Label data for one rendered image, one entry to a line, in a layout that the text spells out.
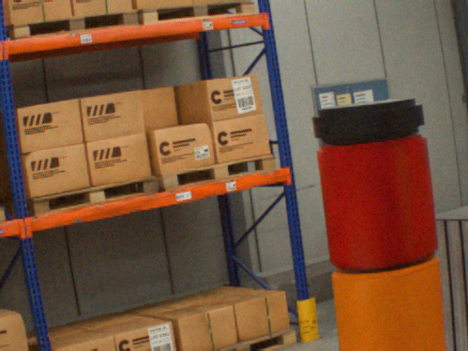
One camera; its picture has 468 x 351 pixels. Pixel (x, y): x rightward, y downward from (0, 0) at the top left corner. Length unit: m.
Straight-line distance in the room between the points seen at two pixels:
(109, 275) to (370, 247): 10.26
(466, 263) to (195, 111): 7.72
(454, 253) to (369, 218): 1.91
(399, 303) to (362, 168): 0.06
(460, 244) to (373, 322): 1.89
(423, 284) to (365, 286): 0.03
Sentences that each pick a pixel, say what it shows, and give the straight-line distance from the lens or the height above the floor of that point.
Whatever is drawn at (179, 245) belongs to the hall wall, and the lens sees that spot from 11.16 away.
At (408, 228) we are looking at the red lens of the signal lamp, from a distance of 0.48.
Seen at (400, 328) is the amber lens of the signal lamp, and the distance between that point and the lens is 0.48.
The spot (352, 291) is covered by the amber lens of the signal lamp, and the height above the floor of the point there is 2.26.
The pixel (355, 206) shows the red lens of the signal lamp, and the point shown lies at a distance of 0.48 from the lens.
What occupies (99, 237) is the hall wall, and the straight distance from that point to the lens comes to 10.66.
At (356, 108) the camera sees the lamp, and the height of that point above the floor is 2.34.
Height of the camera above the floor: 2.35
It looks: 4 degrees down
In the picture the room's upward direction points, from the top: 8 degrees counter-clockwise
